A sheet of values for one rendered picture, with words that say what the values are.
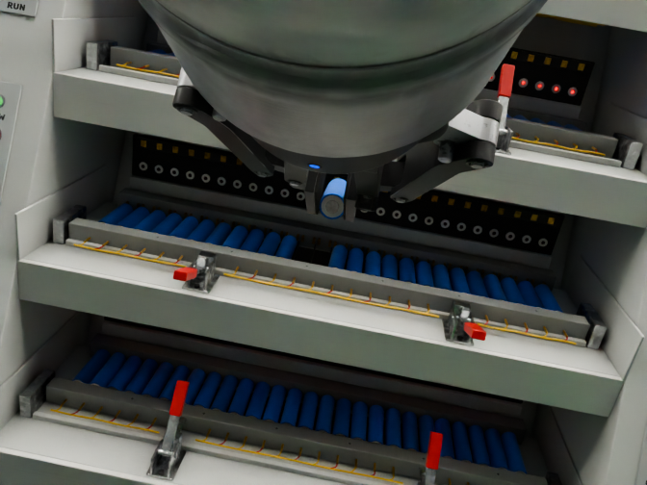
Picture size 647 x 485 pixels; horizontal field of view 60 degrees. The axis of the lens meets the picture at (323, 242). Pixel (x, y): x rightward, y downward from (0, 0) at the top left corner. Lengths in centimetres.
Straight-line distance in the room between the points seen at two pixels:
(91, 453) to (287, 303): 25
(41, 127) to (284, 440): 41
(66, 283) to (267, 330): 21
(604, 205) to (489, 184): 11
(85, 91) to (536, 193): 46
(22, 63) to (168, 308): 28
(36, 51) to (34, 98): 5
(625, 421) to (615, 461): 4
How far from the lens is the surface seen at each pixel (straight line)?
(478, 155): 22
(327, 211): 38
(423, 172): 25
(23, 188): 64
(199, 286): 58
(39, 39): 66
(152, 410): 67
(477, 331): 51
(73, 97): 64
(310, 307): 57
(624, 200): 62
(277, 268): 60
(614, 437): 63
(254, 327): 57
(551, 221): 74
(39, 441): 68
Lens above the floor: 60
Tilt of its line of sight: level
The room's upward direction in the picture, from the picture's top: 11 degrees clockwise
